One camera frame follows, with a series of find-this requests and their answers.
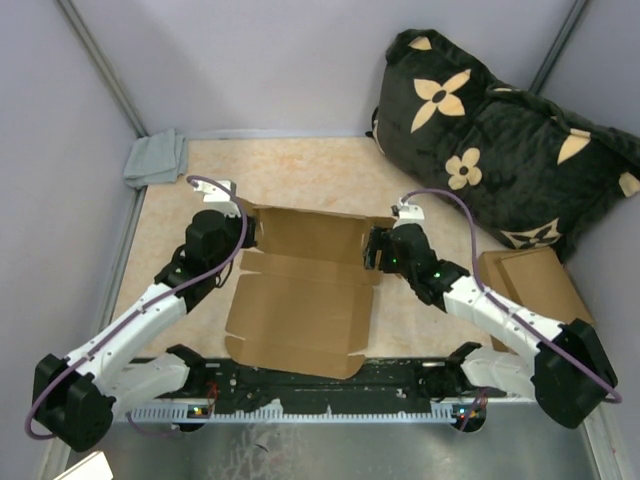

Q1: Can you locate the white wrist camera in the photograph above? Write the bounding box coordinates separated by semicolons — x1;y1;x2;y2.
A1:
391;199;425;229
190;180;241;217

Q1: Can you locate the small folded cardboard box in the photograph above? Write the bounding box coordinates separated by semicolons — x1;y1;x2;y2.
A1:
494;248;597;326

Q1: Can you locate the white perforated cable duct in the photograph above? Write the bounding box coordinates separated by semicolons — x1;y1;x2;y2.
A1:
130;400;467;424

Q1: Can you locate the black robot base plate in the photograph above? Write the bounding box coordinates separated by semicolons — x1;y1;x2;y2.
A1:
161;358;503;414

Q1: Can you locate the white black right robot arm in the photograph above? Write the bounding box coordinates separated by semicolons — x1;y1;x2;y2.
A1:
363;223;618;429

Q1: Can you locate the white sheet corner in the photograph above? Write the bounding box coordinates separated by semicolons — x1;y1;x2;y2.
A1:
55;451;114;480

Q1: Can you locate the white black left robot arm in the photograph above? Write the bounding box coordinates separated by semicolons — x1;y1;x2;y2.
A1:
27;210;257;452

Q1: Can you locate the large folded cardboard box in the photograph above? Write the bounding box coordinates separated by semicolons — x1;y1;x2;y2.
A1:
477;251;594;354

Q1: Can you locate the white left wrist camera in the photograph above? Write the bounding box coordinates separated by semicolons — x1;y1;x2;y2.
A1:
190;180;241;217

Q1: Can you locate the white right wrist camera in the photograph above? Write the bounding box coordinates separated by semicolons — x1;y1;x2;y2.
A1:
391;199;425;229

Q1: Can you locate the grey folded cloth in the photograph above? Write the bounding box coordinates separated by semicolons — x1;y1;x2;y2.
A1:
123;129;188;189

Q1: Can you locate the brown cardboard box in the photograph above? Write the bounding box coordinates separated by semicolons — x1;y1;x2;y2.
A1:
224;201;394;380

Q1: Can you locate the black floral plush pillow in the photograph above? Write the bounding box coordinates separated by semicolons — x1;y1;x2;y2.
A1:
371;29;639;259

